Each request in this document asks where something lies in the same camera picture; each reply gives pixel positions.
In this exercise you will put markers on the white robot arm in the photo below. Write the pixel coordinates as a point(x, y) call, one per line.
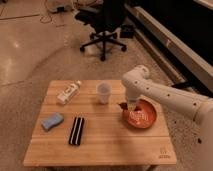
point(198, 108)

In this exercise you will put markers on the black white striped block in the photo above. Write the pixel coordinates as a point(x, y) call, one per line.
point(76, 131)

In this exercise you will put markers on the translucent plastic cup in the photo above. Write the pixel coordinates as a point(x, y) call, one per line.
point(103, 91)

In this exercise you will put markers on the dark red pepper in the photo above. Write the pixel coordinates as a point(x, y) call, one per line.
point(123, 105)

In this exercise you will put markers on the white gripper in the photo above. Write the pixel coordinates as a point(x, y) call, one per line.
point(132, 105)

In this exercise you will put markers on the white plastic bottle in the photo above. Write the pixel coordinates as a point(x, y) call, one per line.
point(64, 96)

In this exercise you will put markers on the wooden table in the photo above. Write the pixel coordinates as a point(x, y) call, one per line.
point(107, 140)

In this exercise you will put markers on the black office chair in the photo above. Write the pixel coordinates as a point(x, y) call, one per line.
point(104, 19)

